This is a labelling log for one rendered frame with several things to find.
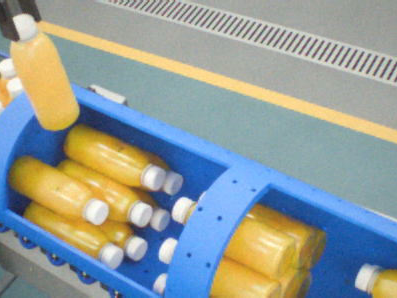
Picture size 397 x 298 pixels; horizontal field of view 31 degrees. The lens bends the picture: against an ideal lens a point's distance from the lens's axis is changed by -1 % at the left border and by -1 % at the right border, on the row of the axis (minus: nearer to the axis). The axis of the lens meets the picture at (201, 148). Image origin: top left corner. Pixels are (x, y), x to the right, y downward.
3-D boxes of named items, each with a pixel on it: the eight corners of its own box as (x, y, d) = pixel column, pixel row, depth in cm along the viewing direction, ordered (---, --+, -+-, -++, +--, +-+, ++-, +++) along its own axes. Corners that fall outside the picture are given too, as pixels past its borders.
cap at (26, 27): (17, 44, 102) (12, 34, 100) (7, 32, 104) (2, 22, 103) (41, 31, 103) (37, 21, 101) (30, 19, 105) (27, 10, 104)
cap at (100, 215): (104, 203, 123) (112, 207, 122) (93, 223, 122) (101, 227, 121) (93, 196, 119) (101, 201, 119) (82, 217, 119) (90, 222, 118)
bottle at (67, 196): (40, 160, 132) (113, 198, 124) (22, 194, 131) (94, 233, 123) (19, 148, 126) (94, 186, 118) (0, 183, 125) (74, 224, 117)
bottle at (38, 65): (50, 139, 113) (10, 52, 100) (33, 116, 117) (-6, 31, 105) (88, 117, 115) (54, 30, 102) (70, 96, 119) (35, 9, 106)
